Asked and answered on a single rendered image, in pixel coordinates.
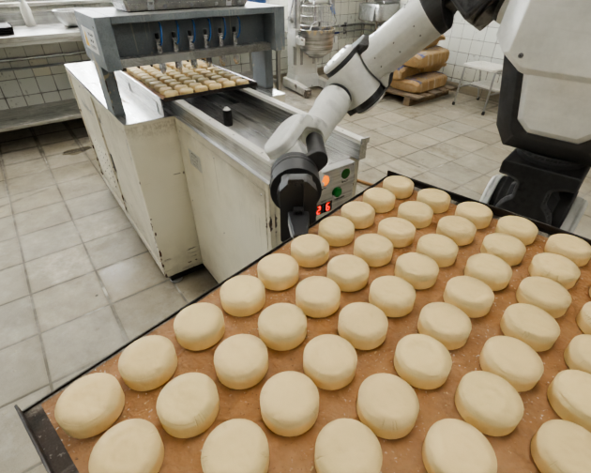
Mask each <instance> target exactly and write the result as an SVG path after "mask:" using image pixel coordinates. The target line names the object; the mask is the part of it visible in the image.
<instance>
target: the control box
mask: <svg viewBox="0 0 591 473"><path fill-rule="evenodd" d="M355 164H356V162H355V161H353V160H350V159H346V160H341V161H338V162H334V163H331V164H328V165H326V166H325V167H324V168H323V169H322V170H321V171H322V173H323V174H324V176H326V175H327V176H328V177H329V181H328V183H327V184H326V185H325V186H323V187H322V194H321V197H320V200H319V201H318V203H317V206H316V216H317V207H318V206H321V209H320V207H318V209H320V210H321V212H320V211H318V213H320V214H322V213H325V212H326V203H330V209H329V210H331V209H333V208H336V207H338V206H340V205H342V204H343V203H345V202H347V201H348V200H350V199H351V198H352V191H353V183H354V173H355ZM345 169H349V170H350V174H349V176H348V177H347V178H342V177H341V174H342V172H343V171H344V170H345ZM336 188H341V195H340V196H339V197H335V196H334V195H333V191H334V190H335V189H336ZM329 210H328V211H329ZM320 214H318V215H320Z"/></svg>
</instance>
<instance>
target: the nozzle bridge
mask: <svg viewBox="0 0 591 473"><path fill-rule="evenodd" d="M73 11H74V14H75V17H76V21H77V24H78V26H79V29H80V33H81V36H82V39H83V45H84V47H85V51H86V54H87V56H88V57H89V58H90V59H92V60H93V61H94V64H95V68H96V71H97V75H98V79H99V83H100V86H101V89H102V93H103V96H104V98H105V102H106V105H107V109H108V110H109V111H110V112H111V113H112V114H113V115H114V116H115V117H118V116H124V115H126V113H125V110H124V106H123V102H122V99H121V96H120V92H119V88H118V85H117V81H116V78H115V75H114V72H115V71H120V70H123V69H125V68H133V67H140V66H148V65H156V64H163V63H171V62H178V61H186V60H193V59H201V58H208V57H216V56H224V55H230V54H238V53H251V56H252V71H253V81H255V82H256V83H257V85H258V86H260V87H262V88H264V89H271V88H273V66H272V50H274V51H281V50H285V30H284V6H279V5H271V4H264V3H256V2H249V1H247V3H246V5H245V6H242V7H225V8H193V9H177V10H161V11H144V12H126V11H122V10H119V9H116V8H89V9H87V8H84V9H73ZM237 15H238V17H239V19H240V36H239V38H238V39H237V43H238V45H237V46H234V45H233V39H232V32H233V29H232V27H233V26H235V31H236V32H237V35H238V32H239V23H238V19H237V17H236V16H237ZM222 17H224V19H225V22H226V37H225V39H224V40H223V42H224V43H223V44H224V46H223V47H219V40H218V28H219V27H221V32H222V34H223V36H224V21H223V19H222ZM207 18H209V20H210V23H211V39H210V40H209V46H210V48H209V49H205V46H204V39H203V34H204V31H203V29H206V31H207V34H208V38H209V22H208V19H207ZM191 19H193V20H194V23H195V30H196V39H195V41H194V48H195V50H194V51H191V50H190V49H189V42H188V30H191V34H192V35H193V38H194V29H193V22H192V20H191ZM175 20H177V22H178V26H179V43H178V47H179V53H175V52H174V48H173V43H172V32H173V31H174V32H175V35H176V37H177V26H176V22H175ZM158 21H159V22H160V24H161V29H162V51H163V54H158V53H157V48H156V43H155V33H159V38H160V30H159V23H158Z"/></svg>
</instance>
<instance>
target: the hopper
mask: <svg viewBox="0 0 591 473"><path fill-rule="evenodd" d="M111 1H112V3H113V4H114V6H115V8H116V9H119V10H122V11H126V12H144V11H161V10H177V9H193V8H225V7H242V6H245V5H246V3H247V1H248V0H111Z"/></svg>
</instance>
